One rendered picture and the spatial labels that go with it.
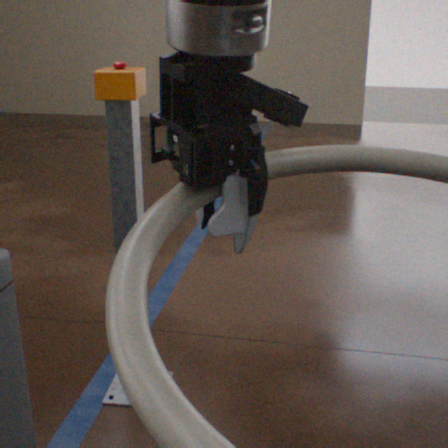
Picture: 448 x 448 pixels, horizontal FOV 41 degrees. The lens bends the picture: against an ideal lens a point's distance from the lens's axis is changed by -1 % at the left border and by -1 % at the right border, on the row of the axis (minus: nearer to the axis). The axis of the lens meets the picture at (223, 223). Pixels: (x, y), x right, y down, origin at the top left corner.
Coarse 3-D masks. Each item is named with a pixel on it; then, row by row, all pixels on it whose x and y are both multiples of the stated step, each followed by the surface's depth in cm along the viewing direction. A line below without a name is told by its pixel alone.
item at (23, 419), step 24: (0, 264) 102; (0, 288) 103; (0, 312) 103; (0, 336) 104; (0, 360) 104; (24, 360) 113; (0, 384) 105; (24, 384) 114; (0, 408) 105; (24, 408) 114; (0, 432) 106; (24, 432) 115
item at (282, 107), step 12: (240, 84) 54; (252, 84) 54; (264, 84) 56; (240, 96) 54; (252, 96) 55; (264, 96) 56; (276, 96) 57; (288, 96) 59; (252, 108) 58; (264, 108) 57; (276, 108) 58; (288, 108) 59; (300, 108) 61; (276, 120) 61; (288, 120) 60; (300, 120) 61
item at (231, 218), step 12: (228, 180) 58; (240, 180) 58; (228, 192) 58; (240, 192) 59; (228, 204) 58; (240, 204) 59; (216, 216) 58; (228, 216) 59; (240, 216) 60; (216, 228) 58; (228, 228) 59; (240, 228) 60; (252, 228) 61; (240, 240) 62; (240, 252) 63
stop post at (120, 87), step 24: (96, 72) 164; (120, 72) 163; (144, 72) 173; (96, 96) 166; (120, 96) 165; (120, 120) 170; (120, 144) 172; (120, 168) 175; (120, 192) 178; (120, 216) 180; (120, 240) 183; (120, 384) 207
